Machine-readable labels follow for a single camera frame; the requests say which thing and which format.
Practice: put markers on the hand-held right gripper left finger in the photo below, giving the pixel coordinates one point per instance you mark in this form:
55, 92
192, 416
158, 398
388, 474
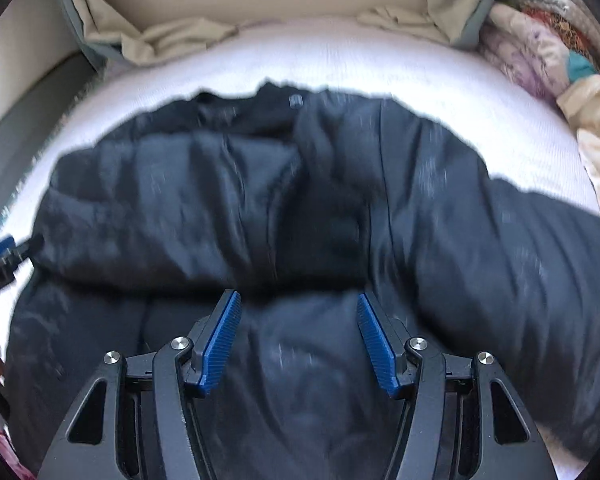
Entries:
219, 347

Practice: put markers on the cream floral quilt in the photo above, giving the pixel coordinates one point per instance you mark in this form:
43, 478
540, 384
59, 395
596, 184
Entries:
520, 55

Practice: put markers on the colourful patterned blanket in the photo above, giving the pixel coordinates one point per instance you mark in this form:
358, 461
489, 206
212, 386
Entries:
575, 35

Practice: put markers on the person's floral clothing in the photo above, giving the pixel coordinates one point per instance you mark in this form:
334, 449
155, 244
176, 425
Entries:
7, 452

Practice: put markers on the beige sheet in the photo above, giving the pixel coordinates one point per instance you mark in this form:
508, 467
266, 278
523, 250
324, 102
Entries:
410, 17
170, 37

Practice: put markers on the white knitted bedspread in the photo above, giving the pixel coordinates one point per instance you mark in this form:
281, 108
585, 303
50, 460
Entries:
330, 60

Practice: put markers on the black puffer jacket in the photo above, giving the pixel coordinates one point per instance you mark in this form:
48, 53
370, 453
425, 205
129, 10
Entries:
305, 200

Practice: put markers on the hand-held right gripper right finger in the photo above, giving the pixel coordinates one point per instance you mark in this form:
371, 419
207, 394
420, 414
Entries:
380, 352

